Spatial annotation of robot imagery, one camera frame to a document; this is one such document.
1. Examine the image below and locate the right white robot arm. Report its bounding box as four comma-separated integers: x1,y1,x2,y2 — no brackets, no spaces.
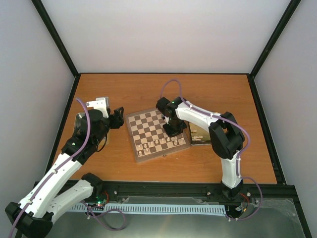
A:
156,97,245,200

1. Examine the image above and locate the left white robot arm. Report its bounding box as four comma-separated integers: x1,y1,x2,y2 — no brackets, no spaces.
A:
5,107,124,238

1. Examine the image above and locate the wooden chess board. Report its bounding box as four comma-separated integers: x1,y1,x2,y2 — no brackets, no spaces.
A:
125,108,190,163

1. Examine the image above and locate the white chess pieces pile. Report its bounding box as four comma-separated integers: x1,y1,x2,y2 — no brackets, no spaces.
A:
191,128,205,142

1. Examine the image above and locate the left controller board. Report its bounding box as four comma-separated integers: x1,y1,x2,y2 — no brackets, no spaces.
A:
88,191,109,211

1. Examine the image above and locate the silver metal tin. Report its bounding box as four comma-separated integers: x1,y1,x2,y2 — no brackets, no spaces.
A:
72,112,85,135

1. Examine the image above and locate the gold metal tin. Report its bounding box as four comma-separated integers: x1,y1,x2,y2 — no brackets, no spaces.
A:
188,122,211,145

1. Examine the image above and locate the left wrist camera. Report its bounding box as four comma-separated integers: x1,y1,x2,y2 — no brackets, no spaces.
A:
86,97,110,119

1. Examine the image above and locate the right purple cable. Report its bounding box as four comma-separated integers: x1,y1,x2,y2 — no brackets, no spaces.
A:
160,79,263,222

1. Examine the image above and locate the black aluminium frame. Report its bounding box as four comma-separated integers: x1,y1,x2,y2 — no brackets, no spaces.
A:
14,0,314,238

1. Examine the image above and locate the light blue cable duct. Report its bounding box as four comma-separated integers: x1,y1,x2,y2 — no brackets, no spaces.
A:
68,203,227,216

